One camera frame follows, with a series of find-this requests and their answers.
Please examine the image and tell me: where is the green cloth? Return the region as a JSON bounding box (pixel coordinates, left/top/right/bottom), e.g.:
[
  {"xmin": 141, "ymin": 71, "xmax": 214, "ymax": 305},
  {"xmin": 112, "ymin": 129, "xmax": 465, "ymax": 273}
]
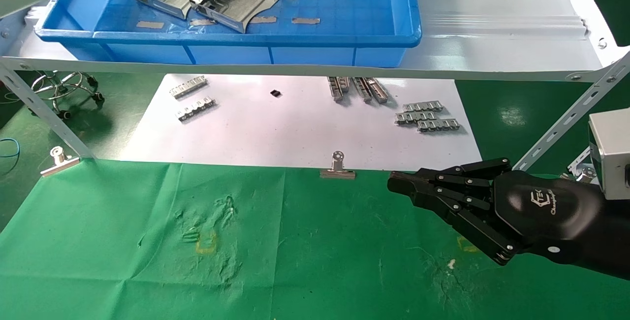
[{"xmin": 0, "ymin": 158, "xmax": 630, "ymax": 320}]

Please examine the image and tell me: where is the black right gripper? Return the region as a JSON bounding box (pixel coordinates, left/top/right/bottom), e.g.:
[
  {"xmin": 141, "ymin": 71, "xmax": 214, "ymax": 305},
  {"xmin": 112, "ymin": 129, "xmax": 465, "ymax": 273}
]
[{"xmin": 387, "ymin": 158, "xmax": 604, "ymax": 266}]

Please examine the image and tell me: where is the perforated grey shelf brace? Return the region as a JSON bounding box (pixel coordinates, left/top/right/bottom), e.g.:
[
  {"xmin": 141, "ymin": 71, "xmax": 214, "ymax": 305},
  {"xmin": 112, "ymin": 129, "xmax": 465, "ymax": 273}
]
[
  {"xmin": 0, "ymin": 62, "xmax": 95, "ymax": 160},
  {"xmin": 512, "ymin": 52, "xmax": 630, "ymax": 172}
]

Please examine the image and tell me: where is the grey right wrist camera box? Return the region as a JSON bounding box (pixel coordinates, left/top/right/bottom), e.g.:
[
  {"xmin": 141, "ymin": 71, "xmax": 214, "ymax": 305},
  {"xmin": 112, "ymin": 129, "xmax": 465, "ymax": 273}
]
[{"xmin": 589, "ymin": 108, "xmax": 630, "ymax": 200}]

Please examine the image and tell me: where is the silver notched metal strip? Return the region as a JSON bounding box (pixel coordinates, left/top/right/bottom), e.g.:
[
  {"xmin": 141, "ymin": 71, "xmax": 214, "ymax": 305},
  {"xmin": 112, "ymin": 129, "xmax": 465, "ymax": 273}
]
[
  {"xmin": 170, "ymin": 76, "xmax": 208, "ymax": 100},
  {"xmin": 395, "ymin": 111, "xmax": 440, "ymax": 126},
  {"xmin": 177, "ymin": 96, "xmax": 217, "ymax": 123},
  {"xmin": 417, "ymin": 119, "xmax": 461, "ymax": 133},
  {"xmin": 403, "ymin": 102, "xmax": 444, "ymax": 113}
]

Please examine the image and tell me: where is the white ribbed panel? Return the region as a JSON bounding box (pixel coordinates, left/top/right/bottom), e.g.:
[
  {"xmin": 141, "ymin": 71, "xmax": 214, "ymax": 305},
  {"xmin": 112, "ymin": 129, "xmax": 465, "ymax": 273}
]
[{"xmin": 412, "ymin": 0, "xmax": 589, "ymax": 41}]

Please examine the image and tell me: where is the chrome stool base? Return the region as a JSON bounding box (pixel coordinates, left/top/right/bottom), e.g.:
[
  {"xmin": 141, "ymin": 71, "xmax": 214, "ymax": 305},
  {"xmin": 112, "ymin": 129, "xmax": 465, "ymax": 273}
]
[{"xmin": 31, "ymin": 71, "xmax": 104, "ymax": 120}]

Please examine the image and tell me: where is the blue plastic tray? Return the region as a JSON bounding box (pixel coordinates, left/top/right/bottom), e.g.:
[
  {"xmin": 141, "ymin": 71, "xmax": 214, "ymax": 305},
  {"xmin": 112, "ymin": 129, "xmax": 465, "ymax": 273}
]
[{"xmin": 35, "ymin": 0, "xmax": 423, "ymax": 68}]

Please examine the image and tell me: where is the silver metal bracket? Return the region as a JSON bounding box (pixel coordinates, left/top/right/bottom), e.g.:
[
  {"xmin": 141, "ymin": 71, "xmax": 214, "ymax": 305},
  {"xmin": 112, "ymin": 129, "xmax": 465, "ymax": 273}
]
[{"xmin": 566, "ymin": 148, "xmax": 599, "ymax": 184}]

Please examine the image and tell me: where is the white metal shelf board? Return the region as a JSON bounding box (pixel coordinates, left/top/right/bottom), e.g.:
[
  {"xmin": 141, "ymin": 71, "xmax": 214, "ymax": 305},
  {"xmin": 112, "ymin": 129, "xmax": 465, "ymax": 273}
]
[{"xmin": 0, "ymin": 0, "xmax": 630, "ymax": 83}]

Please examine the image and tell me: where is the silver binder clip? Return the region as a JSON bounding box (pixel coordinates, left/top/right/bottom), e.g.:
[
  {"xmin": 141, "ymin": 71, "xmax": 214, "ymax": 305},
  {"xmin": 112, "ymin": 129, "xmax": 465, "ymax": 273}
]
[
  {"xmin": 40, "ymin": 146, "xmax": 81, "ymax": 178},
  {"xmin": 320, "ymin": 151, "xmax": 356, "ymax": 180}
]

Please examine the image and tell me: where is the white paper sheet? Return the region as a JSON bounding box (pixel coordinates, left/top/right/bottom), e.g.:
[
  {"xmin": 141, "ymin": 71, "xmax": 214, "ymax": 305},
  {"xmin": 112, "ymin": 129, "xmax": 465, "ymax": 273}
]
[{"xmin": 121, "ymin": 74, "xmax": 483, "ymax": 172}]

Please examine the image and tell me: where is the thin blue cable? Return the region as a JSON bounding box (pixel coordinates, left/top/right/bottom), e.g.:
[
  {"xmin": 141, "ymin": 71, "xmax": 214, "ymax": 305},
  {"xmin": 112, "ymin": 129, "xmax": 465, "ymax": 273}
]
[{"xmin": 0, "ymin": 137, "xmax": 21, "ymax": 159}]

